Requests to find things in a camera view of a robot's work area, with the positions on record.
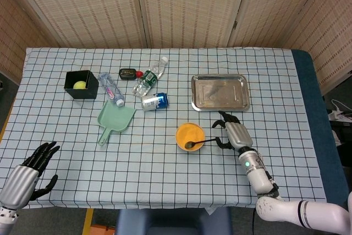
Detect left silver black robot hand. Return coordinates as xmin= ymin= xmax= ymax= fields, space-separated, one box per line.
xmin=0 ymin=141 xmax=61 ymax=210

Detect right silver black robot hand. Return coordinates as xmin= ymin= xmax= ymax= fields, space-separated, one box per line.
xmin=211 ymin=110 xmax=254 ymax=153

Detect black plastic spoon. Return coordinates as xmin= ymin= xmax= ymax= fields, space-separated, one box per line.
xmin=184 ymin=138 xmax=218 ymax=149

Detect stainless steel tray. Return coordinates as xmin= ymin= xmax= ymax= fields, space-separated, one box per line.
xmin=191 ymin=73 xmax=251 ymax=112

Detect beige bowl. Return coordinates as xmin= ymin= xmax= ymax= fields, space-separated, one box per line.
xmin=175 ymin=122 xmax=206 ymax=152

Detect dark blue padded table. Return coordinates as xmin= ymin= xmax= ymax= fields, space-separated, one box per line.
xmin=290 ymin=49 xmax=349 ymax=207

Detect blue silver drink can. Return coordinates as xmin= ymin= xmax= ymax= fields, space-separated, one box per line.
xmin=140 ymin=92 xmax=169 ymax=112

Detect orange box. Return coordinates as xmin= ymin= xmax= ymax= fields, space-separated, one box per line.
xmin=90 ymin=224 xmax=116 ymax=235

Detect blue checkered tablecloth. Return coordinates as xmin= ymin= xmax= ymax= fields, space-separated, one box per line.
xmin=0 ymin=47 xmax=328 ymax=210

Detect clear bottle green label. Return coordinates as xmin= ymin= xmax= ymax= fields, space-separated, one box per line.
xmin=133 ymin=56 xmax=169 ymax=97

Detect black square box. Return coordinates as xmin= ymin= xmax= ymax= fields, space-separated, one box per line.
xmin=63 ymin=69 xmax=99 ymax=100

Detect dark blue chair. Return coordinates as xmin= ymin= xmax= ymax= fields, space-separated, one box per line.
xmin=114 ymin=207 xmax=233 ymax=235

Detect green plastic dustpan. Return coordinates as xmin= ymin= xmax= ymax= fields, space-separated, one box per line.
xmin=96 ymin=100 xmax=138 ymax=147

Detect small black case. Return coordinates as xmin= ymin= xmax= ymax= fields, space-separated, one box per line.
xmin=118 ymin=68 xmax=137 ymax=81

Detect clear bottle pink label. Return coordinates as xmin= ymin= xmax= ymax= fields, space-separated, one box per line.
xmin=97 ymin=72 xmax=125 ymax=107

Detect woven folding screen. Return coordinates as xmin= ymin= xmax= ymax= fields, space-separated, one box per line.
xmin=0 ymin=0 xmax=352 ymax=95

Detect white cables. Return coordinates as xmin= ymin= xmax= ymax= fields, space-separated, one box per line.
xmin=327 ymin=99 xmax=352 ymax=123

